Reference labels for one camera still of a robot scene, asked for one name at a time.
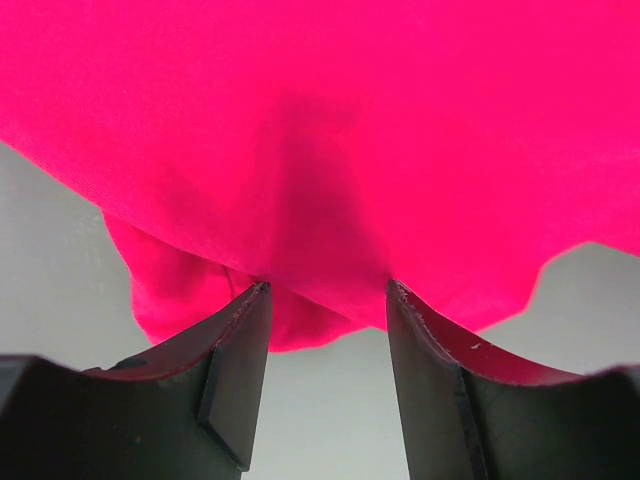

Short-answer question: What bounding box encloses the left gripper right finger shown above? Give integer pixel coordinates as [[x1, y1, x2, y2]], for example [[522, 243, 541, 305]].
[[386, 281, 639, 479]]

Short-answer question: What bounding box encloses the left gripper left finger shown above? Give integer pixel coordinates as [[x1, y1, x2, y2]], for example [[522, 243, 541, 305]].
[[1, 282, 272, 479]]

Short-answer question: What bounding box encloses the bright pink-red t shirt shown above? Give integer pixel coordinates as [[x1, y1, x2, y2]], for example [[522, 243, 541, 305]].
[[1, 1, 639, 353]]

